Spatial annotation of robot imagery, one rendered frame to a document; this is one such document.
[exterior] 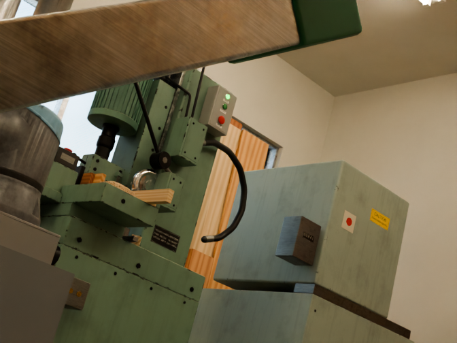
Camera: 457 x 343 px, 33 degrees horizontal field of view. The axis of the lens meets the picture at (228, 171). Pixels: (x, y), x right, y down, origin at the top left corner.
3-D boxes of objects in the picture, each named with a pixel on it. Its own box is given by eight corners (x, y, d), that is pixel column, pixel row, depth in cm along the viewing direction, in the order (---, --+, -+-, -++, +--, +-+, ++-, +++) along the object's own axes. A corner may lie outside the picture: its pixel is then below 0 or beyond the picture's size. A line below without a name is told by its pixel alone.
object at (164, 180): (143, 205, 262) (153, 173, 266) (158, 213, 266) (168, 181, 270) (161, 205, 255) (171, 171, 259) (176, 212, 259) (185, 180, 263)
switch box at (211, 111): (196, 125, 281) (208, 86, 286) (215, 137, 287) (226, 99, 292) (208, 124, 276) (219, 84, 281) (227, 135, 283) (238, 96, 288)
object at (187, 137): (163, 156, 269) (175, 118, 274) (181, 167, 275) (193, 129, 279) (179, 154, 263) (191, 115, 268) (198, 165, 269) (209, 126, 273)
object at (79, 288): (32, 296, 218) (41, 269, 221) (66, 308, 226) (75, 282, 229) (47, 297, 212) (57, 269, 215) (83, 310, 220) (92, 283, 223)
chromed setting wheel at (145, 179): (124, 197, 257) (135, 162, 261) (152, 210, 264) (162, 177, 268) (130, 196, 254) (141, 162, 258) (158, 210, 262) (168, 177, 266)
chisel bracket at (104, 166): (74, 177, 260) (82, 154, 263) (107, 193, 269) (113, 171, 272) (87, 176, 255) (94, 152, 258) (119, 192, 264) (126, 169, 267)
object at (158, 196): (62, 205, 266) (66, 195, 268) (66, 208, 268) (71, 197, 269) (165, 201, 227) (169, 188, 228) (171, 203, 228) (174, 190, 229)
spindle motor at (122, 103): (76, 118, 269) (103, 41, 279) (115, 139, 280) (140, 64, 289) (106, 112, 256) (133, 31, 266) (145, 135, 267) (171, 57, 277)
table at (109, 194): (-27, 195, 259) (-21, 179, 261) (47, 228, 278) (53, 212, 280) (74, 188, 216) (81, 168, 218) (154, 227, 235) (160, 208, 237)
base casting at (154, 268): (-11, 242, 258) (-2, 216, 261) (120, 295, 294) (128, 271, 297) (62, 243, 226) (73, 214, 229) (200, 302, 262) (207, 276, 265)
